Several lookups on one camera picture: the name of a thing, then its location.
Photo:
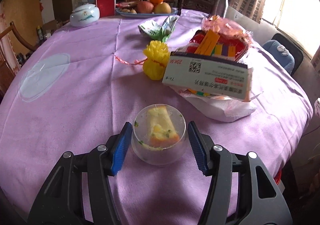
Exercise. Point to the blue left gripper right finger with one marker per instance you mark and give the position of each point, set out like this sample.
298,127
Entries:
201,145

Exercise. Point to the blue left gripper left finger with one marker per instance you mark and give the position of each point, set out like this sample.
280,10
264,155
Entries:
119,145

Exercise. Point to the clear plastic cup with food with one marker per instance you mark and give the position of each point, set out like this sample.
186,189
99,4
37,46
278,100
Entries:
159,135

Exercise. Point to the white napkin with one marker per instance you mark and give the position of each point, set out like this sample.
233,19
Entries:
219,108

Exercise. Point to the white medicine box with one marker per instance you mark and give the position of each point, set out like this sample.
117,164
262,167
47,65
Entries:
210,75

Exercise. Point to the yellow foam fruit net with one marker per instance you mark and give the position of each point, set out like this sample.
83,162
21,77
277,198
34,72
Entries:
157,58

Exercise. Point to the red snack bag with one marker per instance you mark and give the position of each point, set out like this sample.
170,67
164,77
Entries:
217,45

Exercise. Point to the green white tissue pack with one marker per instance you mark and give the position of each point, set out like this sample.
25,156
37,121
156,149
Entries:
159,32

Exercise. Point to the pink plastic wrapper bag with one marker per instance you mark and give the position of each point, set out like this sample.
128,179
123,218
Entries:
227,27

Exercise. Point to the purple tablecloth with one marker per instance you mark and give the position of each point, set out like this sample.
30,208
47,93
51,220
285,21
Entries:
73,94

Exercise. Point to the black chair blue cushion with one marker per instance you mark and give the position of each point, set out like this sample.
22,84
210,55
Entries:
285,52

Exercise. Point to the steel water bottle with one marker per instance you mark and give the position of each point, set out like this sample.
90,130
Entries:
220,8

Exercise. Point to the wooden armchair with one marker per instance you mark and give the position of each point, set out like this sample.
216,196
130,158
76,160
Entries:
9,63

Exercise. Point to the yellow pear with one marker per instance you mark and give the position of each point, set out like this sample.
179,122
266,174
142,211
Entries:
162,8

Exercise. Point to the white ceramic jar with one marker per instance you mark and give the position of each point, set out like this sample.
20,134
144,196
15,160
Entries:
84,15

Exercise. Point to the red apple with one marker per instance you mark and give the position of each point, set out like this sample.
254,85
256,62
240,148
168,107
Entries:
144,7

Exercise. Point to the red white box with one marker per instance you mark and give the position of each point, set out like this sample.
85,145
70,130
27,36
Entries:
106,7

